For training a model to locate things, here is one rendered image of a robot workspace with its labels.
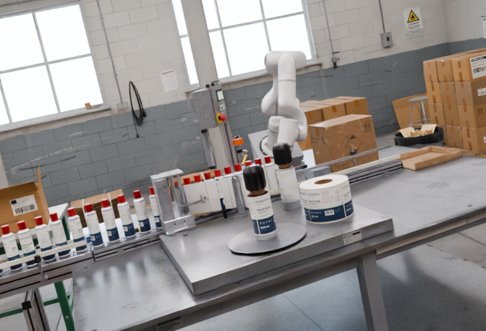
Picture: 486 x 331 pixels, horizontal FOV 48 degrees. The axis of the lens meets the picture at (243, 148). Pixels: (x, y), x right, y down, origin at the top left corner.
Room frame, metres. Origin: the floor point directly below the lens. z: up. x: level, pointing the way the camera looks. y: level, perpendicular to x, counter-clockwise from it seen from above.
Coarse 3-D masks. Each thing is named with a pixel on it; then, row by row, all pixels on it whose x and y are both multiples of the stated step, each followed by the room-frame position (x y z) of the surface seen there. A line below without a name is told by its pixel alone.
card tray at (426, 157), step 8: (408, 152) 3.05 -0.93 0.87; (416, 152) 3.07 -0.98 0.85; (424, 152) 3.08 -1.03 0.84; (432, 152) 3.07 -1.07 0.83; (440, 152) 3.02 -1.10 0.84; (448, 152) 2.95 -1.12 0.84; (456, 152) 2.84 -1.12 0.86; (408, 160) 3.00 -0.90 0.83; (416, 160) 2.96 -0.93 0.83; (424, 160) 2.78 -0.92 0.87; (432, 160) 2.80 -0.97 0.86; (440, 160) 2.81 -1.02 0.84; (408, 168) 2.83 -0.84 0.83; (416, 168) 2.77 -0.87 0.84
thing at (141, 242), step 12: (384, 168) 2.80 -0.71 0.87; (396, 168) 2.83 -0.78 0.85; (360, 180) 2.76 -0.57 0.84; (300, 192) 2.66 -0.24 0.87; (216, 216) 2.53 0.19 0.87; (132, 240) 2.41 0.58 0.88; (144, 240) 2.43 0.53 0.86; (156, 240) 2.45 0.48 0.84; (96, 252) 2.37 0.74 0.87; (108, 252) 2.38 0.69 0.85
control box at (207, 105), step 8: (208, 88) 2.64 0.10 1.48; (216, 88) 2.69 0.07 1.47; (192, 96) 2.63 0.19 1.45; (200, 96) 2.62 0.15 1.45; (208, 96) 2.61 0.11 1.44; (216, 96) 2.66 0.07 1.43; (200, 104) 2.62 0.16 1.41; (208, 104) 2.61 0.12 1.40; (216, 104) 2.64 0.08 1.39; (200, 112) 2.63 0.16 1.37; (208, 112) 2.61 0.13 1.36; (216, 112) 2.62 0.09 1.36; (224, 112) 2.73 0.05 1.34; (200, 120) 2.63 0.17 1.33; (208, 120) 2.62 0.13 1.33; (216, 120) 2.61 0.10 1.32; (200, 128) 2.63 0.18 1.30; (208, 128) 2.62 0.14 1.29
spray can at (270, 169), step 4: (268, 156) 2.66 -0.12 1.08; (268, 160) 2.66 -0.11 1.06; (268, 164) 2.66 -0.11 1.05; (272, 164) 2.66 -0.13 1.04; (268, 168) 2.65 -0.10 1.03; (272, 168) 2.66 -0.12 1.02; (268, 172) 2.65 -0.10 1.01; (272, 172) 2.65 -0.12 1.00; (268, 176) 2.66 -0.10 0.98; (272, 176) 2.65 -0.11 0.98; (268, 180) 2.66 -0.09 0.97; (272, 180) 2.65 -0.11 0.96; (276, 180) 2.67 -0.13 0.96; (268, 184) 2.66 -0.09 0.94; (272, 184) 2.65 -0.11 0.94; (276, 184) 2.66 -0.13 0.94; (272, 188) 2.65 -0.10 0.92; (276, 188) 2.66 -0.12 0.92; (272, 196) 2.66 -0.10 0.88
